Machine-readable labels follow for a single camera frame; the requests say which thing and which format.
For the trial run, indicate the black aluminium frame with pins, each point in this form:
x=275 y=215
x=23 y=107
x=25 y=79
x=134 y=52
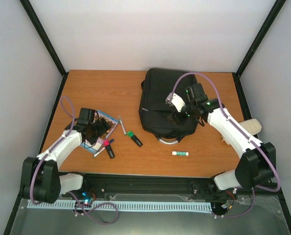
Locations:
x=147 y=183

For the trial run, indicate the cream pencil case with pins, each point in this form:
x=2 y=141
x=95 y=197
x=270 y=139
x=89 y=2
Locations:
x=251 y=126

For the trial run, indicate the silver pen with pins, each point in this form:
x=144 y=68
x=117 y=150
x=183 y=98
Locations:
x=122 y=125

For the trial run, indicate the pink highlighter marker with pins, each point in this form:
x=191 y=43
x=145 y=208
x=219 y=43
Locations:
x=109 y=149

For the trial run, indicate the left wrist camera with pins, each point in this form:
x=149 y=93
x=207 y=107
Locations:
x=86 y=116

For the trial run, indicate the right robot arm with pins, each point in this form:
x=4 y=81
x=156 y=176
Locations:
x=255 y=168

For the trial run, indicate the white glue stick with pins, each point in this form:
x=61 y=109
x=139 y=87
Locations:
x=180 y=153

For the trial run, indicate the light blue cable duct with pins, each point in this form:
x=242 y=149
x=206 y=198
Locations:
x=127 y=206

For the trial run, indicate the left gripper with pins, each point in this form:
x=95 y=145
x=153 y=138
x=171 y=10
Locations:
x=103 y=127

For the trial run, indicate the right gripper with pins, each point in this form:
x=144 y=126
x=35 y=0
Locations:
x=177 y=117

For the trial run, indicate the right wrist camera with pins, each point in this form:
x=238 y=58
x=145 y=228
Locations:
x=196 y=93

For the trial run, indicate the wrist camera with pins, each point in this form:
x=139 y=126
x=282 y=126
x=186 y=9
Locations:
x=86 y=116
x=196 y=93

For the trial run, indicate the dog picture book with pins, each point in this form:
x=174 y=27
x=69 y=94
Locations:
x=110 y=123

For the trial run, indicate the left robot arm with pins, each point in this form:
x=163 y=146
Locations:
x=40 y=179

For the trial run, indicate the green highlighter marker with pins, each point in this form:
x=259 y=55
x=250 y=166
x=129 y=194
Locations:
x=134 y=138

